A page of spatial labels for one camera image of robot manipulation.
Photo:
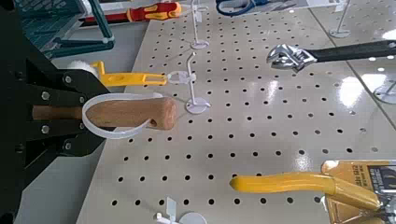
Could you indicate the yellow pliers package card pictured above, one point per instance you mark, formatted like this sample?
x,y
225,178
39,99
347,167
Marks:
x,y
358,168

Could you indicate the beige perforated pegboard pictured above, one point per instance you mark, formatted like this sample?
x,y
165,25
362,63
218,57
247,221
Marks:
x,y
249,140

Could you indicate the white zip tie loop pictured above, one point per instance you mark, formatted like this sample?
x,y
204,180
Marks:
x,y
109,134

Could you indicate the blue grey plastic crate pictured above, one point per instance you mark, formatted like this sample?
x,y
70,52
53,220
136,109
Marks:
x,y
40,18

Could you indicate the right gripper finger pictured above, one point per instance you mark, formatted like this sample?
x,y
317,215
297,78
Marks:
x,y
62,88
62,140

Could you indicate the grey back panel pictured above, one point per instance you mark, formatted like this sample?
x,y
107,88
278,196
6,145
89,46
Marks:
x,y
62,193

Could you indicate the red yellow screwdriver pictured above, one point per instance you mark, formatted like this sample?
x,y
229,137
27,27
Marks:
x,y
155,11

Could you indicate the white pegboard hook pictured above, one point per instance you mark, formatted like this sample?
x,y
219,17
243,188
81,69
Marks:
x,y
339,32
387,95
197,105
199,45
193,218

